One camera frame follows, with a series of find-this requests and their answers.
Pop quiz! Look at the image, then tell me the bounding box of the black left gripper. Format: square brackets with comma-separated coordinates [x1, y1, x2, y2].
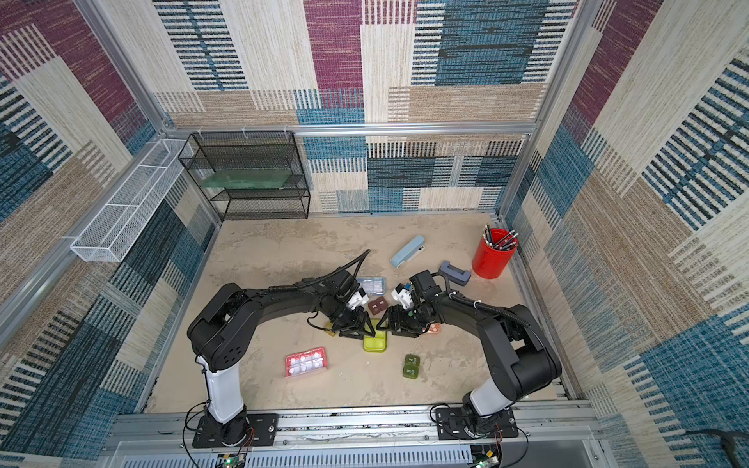
[328, 300, 380, 341]

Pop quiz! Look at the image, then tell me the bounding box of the maroon two-compartment pillbox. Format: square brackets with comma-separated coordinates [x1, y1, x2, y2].
[368, 296, 389, 316]

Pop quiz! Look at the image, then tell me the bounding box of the white pillbox with green lid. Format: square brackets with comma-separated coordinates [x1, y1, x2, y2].
[363, 319, 387, 353]

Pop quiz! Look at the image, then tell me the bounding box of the blue six-compartment pillbox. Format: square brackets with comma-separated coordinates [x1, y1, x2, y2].
[357, 277, 386, 296]

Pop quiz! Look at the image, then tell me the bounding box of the orange pillbox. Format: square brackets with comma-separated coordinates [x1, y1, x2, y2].
[426, 323, 442, 335]

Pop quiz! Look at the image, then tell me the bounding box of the small green two-compartment pillbox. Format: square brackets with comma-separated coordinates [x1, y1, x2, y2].
[402, 354, 421, 379]

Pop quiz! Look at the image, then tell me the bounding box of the yellow two-compartment pillbox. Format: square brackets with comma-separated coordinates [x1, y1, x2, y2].
[324, 323, 337, 337]

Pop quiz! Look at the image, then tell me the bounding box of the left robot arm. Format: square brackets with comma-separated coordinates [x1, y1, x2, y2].
[185, 251, 376, 450]

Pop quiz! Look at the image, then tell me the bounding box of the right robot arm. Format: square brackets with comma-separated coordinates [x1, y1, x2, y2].
[376, 270, 563, 441]

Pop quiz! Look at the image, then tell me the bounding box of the pink pillbox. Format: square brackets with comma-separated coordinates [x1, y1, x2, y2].
[284, 347, 328, 378]

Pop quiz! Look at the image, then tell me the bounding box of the light blue stapler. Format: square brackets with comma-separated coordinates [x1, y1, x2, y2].
[390, 235, 425, 268]

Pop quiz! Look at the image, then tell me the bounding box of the red pen cup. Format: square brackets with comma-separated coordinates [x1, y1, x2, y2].
[472, 225, 519, 280]

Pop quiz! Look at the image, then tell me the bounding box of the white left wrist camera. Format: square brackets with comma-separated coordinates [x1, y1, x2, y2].
[346, 288, 370, 310]

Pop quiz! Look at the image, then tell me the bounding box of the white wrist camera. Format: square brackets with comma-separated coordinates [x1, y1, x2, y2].
[391, 283, 415, 311]
[346, 288, 370, 310]

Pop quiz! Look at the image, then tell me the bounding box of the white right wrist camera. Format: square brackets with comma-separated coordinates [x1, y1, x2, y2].
[391, 283, 415, 311]

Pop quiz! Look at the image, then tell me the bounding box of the black wire mesh shelf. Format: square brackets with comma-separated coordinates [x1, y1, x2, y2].
[179, 131, 311, 222]

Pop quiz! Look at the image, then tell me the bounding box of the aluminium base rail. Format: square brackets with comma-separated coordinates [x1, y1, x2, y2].
[97, 401, 616, 467]

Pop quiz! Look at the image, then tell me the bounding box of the white wire mesh basket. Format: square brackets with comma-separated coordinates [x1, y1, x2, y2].
[70, 138, 185, 262]

